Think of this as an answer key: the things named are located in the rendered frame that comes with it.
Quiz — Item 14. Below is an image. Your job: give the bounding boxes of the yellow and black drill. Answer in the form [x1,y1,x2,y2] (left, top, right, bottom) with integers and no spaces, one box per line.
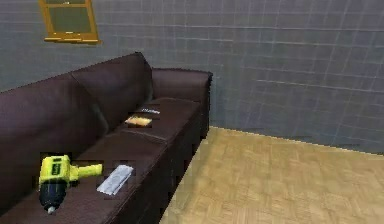
[38,155,104,215]

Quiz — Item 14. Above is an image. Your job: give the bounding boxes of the orange book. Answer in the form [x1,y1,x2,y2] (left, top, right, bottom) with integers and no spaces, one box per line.
[125,114,154,128]

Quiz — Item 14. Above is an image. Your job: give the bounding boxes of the dark brown sofa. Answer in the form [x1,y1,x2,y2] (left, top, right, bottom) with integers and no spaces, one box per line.
[0,51,214,224]

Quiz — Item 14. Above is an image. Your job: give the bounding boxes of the grey remote control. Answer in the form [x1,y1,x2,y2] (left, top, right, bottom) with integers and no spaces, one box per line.
[96,164,134,196]

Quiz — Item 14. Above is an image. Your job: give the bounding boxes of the yellow framed window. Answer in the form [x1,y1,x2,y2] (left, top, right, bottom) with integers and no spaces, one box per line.
[38,0,102,46]

